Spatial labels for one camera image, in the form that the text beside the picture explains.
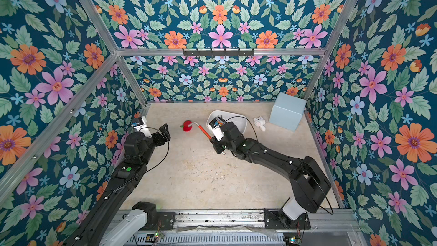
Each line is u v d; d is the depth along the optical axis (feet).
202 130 2.70
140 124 2.06
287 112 3.10
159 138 2.22
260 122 3.38
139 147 1.80
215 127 2.31
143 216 2.02
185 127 3.43
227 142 2.09
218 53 3.06
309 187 1.41
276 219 2.41
